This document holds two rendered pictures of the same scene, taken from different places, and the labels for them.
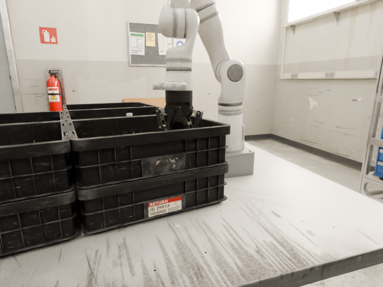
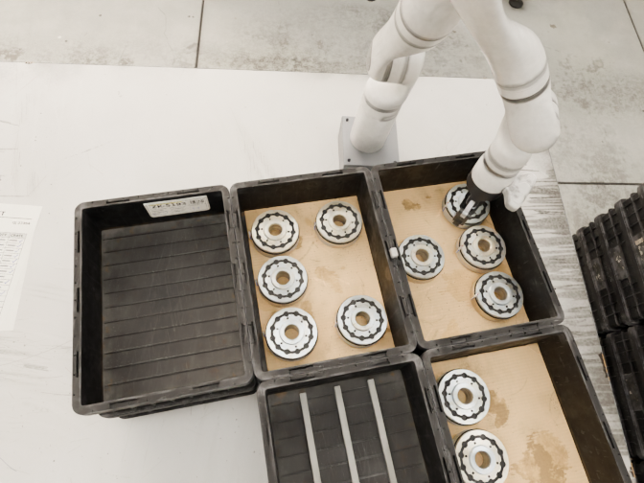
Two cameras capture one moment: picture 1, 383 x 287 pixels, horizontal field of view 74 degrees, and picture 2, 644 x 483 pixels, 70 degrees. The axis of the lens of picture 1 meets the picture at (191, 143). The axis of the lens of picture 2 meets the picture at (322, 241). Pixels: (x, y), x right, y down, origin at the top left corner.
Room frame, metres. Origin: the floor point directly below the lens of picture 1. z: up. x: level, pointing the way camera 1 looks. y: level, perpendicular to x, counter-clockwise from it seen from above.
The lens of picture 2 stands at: (0.96, 0.59, 1.76)
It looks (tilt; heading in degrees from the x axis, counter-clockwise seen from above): 66 degrees down; 276
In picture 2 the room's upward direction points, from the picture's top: 11 degrees clockwise
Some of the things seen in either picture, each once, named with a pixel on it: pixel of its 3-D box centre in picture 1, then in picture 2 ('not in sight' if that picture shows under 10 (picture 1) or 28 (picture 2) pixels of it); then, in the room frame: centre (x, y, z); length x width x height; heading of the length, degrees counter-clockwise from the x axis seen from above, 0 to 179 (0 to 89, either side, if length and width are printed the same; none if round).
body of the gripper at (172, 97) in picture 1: (179, 105); (482, 187); (0.72, 0.03, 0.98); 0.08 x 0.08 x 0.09
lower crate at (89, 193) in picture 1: (147, 178); not in sight; (0.72, 0.13, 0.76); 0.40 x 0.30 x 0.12; 117
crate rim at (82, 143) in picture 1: (145, 127); (460, 241); (0.72, 0.13, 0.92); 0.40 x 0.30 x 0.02; 117
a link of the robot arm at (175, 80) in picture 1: (176, 78); (506, 172); (0.70, 0.04, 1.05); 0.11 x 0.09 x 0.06; 160
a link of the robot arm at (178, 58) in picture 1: (182, 40); (521, 131); (0.72, 0.02, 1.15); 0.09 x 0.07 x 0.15; 98
